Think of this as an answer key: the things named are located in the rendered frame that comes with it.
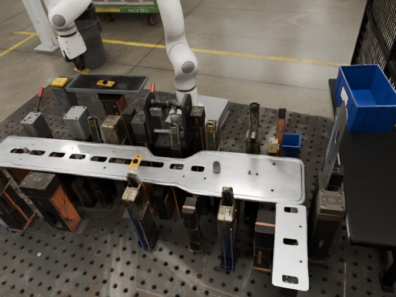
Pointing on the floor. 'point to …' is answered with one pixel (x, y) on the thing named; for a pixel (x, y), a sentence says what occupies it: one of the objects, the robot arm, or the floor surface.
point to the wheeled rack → (124, 6)
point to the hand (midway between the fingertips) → (80, 65)
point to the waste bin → (91, 37)
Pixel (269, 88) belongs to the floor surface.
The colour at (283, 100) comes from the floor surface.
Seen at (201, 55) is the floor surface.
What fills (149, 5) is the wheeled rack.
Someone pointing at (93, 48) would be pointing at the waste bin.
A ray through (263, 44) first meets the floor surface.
